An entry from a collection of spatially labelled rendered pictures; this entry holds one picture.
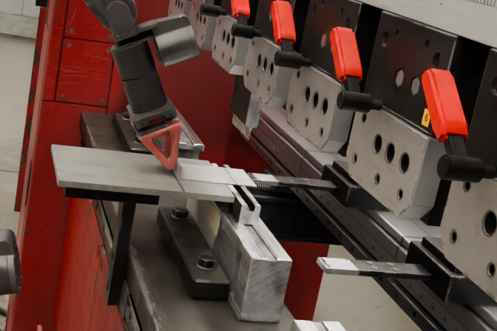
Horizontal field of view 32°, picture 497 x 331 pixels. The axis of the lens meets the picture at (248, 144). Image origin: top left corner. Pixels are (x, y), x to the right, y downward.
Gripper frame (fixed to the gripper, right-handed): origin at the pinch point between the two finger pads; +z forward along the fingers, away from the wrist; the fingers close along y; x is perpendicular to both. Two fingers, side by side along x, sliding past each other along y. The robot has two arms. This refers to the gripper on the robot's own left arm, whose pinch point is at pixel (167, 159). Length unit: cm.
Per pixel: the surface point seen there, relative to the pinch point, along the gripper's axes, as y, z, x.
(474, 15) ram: -68, -27, -22
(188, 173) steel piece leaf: -1.8, 2.9, -2.2
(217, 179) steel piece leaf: -3.0, 5.0, -6.3
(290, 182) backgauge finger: -1.4, 10.6, -17.8
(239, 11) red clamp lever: -14.5, -21.8, -14.8
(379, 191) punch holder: -60, -12, -13
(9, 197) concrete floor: 259, 84, 57
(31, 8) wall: 692, 62, 28
